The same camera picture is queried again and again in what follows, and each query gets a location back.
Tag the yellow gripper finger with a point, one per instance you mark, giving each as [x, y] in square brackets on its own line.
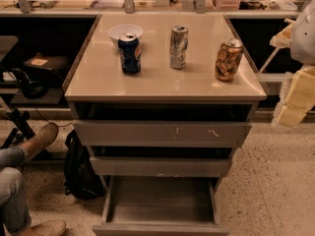
[282, 38]
[297, 97]

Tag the orange soda can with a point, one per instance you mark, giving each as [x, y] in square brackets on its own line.
[228, 59]

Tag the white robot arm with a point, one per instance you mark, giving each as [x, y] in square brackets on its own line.
[302, 43]

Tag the silver tall can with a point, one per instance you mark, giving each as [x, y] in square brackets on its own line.
[178, 46]

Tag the grey drawer cabinet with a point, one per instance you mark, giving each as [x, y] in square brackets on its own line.
[97, 78]

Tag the blue Pepsi can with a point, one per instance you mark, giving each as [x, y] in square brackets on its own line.
[130, 53]

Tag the bottom drawer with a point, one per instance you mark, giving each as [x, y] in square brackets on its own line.
[156, 206]

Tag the drawer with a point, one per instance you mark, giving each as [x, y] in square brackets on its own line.
[156, 206]
[162, 161]
[166, 125]

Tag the top drawer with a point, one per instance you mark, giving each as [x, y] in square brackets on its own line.
[166, 125]

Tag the middle drawer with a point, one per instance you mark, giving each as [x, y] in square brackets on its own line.
[162, 161]

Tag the white stick with tip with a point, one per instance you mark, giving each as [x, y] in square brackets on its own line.
[271, 57]

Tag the white bowl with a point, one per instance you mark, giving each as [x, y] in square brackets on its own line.
[115, 32]

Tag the dark box with label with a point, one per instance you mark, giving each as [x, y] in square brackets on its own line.
[58, 66]

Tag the black backpack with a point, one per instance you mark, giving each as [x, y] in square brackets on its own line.
[80, 178]

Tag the black headphones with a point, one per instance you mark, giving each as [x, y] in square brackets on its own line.
[30, 89]

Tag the tan shoe upper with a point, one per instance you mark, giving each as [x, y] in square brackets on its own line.
[39, 142]

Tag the tan shoe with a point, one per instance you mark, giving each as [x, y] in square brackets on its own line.
[39, 142]
[47, 228]

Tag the black tripod stand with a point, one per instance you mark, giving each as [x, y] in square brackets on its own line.
[20, 119]

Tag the tan shoe lower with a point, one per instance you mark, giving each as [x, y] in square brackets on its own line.
[47, 228]

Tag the person's leg in jeans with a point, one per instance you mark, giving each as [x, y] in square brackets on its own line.
[13, 203]

